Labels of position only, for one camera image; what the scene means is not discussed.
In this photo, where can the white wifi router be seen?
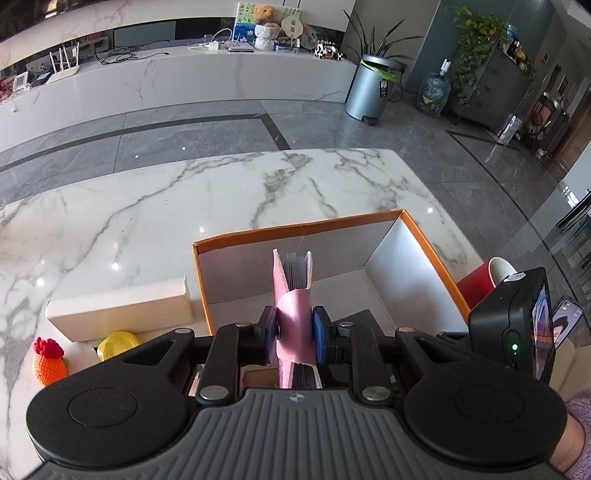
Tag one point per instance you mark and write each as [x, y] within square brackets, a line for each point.
[64, 74]

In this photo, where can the silver laptop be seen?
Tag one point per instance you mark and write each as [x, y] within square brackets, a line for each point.
[240, 47]

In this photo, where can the round paper fan ornament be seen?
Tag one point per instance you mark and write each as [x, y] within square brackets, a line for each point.
[292, 28]

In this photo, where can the red cup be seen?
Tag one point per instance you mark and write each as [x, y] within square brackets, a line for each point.
[475, 286]

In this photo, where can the lotus flower painting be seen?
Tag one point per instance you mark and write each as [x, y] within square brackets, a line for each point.
[244, 23]

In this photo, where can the white charger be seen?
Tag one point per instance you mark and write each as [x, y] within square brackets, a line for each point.
[212, 46]

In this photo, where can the pink notebook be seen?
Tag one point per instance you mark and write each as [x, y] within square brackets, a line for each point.
[293, 314]

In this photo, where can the smartphone with lit screen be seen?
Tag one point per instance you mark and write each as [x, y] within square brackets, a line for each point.
[568, 321]

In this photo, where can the orange cardboard box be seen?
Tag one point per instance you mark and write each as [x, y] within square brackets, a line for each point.
[231, 277]

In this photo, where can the brown teddy in knit pot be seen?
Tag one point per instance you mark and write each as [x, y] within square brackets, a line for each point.
[267, 37]

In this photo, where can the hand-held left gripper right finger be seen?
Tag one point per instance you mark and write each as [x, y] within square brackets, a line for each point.
[321, 334]

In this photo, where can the white marble television cabinet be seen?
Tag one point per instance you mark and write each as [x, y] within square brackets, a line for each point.
[184, 78]

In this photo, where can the silver pedal trash can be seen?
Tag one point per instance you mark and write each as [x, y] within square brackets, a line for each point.
[369, 92]

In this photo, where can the trailing vine plant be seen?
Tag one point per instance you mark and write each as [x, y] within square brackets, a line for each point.
[475, 37]

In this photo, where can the grey storage cabinet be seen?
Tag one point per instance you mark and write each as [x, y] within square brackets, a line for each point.
[498, 92]

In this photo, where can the orange crochet fruit toy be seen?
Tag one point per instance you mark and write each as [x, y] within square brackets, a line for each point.
[48, 367]

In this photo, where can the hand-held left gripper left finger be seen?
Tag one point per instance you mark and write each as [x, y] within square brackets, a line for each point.
[267, 334]

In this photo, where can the black white cow figurine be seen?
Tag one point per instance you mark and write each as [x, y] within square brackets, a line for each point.
[328, 50]

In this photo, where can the small white desk clock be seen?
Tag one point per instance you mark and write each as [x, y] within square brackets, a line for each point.
[21, 82]

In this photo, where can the long leaf potted plant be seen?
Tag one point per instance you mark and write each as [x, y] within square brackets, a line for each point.
[376, 50]

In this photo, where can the blue water jug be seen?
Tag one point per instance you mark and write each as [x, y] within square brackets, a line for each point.
[433, 94]

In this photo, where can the person's right forearm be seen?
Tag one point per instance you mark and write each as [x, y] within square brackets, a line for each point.
[575, 438]

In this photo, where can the yellow tape measure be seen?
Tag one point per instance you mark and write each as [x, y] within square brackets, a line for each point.
[117, 344]

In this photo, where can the white rectangular box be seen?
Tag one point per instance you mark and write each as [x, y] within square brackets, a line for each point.
[120, 309]

